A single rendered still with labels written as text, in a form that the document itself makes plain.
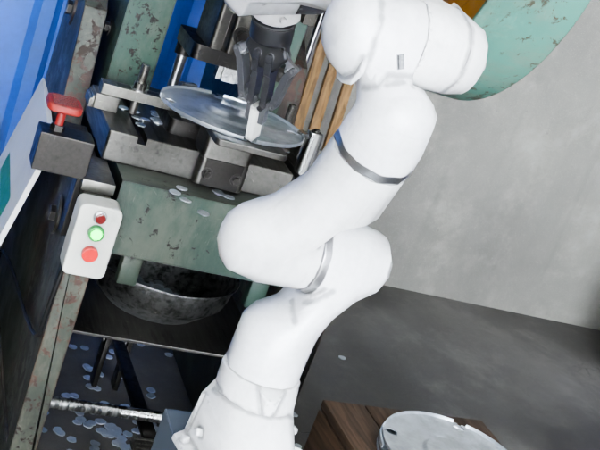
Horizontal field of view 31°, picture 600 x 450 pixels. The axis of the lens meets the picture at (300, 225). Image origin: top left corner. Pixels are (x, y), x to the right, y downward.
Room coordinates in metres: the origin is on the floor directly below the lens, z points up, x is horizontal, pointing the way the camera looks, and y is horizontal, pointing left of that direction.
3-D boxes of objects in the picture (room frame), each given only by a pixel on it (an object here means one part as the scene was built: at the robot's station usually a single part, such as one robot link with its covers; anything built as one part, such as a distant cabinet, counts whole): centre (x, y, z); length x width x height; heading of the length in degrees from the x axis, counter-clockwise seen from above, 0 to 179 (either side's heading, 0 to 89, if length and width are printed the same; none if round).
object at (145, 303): (2.12, 0.25, 0.36); 0.34 x 0.34 x 0.10
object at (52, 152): (1.78, 0.44, 0.62); 0.10 x 0.06 x 0.20; 114
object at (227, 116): (2.00, 0.19, 0.78); 0.29 x 0.29 x 0.01
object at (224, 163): (1.96, 0.18, 0.72); 0.25 x 0.14 x 0.14; 24
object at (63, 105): (1.78, 0.46, 0.72); 0.07 x 0.06 x 0.08; 24
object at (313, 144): (2.07, 0.03, 0.75); 0.03 x 0.03 x 0.10; 24
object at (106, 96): (2.05, 0.40, 0.76); 0.17 x 0.06 x 0.10; 114
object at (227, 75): (2.11, 0.24, 0.84); 0.05 x 0.03 x 0.04; 114
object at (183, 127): (2.12, 0.25, 0.72); 0.20 x 0.16 x 0.03; 114
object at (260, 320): (1.42, -0.05, 0.71); 0.18 x 0.11 x 0.25; 116
